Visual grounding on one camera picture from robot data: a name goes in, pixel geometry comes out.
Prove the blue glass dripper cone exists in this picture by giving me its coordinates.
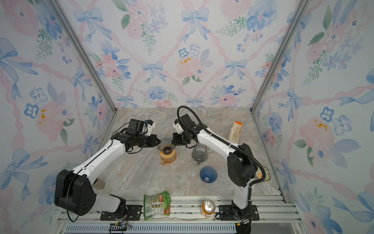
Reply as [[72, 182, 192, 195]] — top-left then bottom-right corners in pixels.
[[200, 166, 218, 183]]

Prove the aluminium rail frame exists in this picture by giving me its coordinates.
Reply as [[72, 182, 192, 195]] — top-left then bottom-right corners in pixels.
[[52, 196, 306, 234]]

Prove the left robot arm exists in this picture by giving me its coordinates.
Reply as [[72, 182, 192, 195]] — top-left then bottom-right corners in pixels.
[[54, 119, 161, 220]]

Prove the grey glass dripper cone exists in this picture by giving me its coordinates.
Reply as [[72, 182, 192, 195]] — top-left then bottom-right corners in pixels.
[[157, 137, 176, 151]]

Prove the grey glass carafe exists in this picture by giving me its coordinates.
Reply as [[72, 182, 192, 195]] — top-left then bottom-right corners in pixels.
[[191, 143, 208, 165]]

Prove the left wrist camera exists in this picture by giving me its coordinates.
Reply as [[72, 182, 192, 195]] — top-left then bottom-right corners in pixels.
[[145, 120, 155, 136]]

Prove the orange soda can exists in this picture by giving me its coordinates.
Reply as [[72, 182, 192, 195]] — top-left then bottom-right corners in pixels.
[[200, 199, 216, 217]]

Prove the small patterned dish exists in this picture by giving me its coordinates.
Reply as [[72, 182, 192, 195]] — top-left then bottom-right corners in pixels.
[[255, 166, 271, 181]]

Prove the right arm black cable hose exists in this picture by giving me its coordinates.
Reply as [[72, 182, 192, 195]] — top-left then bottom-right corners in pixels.
[[176, 105, 267, 188]]

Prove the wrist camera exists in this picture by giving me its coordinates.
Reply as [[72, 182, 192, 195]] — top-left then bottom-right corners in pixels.
[[145, 120, 155, 136], [173, 120, 184, 134]]

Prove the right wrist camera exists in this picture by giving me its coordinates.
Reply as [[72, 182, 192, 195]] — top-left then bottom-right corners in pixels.
[[173, 120, 184, 134]]

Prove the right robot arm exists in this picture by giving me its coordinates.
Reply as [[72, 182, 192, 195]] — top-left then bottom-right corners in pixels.
[[172, 105, 266, 221]]

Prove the coffee filter paper pack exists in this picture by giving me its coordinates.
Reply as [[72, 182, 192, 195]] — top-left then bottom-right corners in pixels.
[[228, 121, 243, 144]]

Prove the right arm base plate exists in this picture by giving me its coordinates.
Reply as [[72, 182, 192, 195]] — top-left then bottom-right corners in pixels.
[[215, 204, 260, 222]]

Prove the orange glass carafe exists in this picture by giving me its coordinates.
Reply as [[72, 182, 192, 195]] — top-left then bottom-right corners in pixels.
[[160, 151, 177, 165]]

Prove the green snack bag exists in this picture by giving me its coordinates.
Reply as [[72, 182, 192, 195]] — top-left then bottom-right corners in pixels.
[[143, 191, 171, 220]]

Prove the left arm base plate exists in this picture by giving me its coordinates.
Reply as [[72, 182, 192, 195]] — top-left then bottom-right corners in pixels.
[[100, 205, 143, 221]]

